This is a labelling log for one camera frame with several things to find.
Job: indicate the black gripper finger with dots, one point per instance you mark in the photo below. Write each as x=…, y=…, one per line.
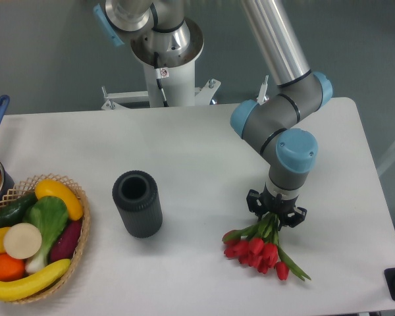
x=255, y=205
x=293, y=218

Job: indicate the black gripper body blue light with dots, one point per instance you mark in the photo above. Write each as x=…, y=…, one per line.
x=277, y=204

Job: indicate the red tulip bouquet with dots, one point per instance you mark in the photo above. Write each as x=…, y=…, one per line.
x=258, y=246

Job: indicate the dark grey ribbed vase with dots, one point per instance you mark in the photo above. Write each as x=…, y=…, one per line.
x=136, y=196

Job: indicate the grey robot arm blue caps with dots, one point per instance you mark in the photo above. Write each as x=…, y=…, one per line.
x=269, y=124

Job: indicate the purple sweet potato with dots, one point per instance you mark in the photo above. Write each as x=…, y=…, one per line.
x=67, y=242

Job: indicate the green bok choy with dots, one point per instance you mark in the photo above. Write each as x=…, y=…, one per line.
x=49, y=215

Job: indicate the woven wicker basket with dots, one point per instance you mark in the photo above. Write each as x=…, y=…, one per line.
x=27, y=186

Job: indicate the dark green cucumber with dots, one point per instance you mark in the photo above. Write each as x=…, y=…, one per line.
x=14, y=212

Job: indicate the orange fruit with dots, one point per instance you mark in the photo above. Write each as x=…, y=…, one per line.
x=10, y=268

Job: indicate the yellow banana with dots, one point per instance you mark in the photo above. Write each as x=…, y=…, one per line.
x=30, y=285

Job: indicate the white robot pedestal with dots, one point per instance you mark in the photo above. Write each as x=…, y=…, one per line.
x=168, y=60

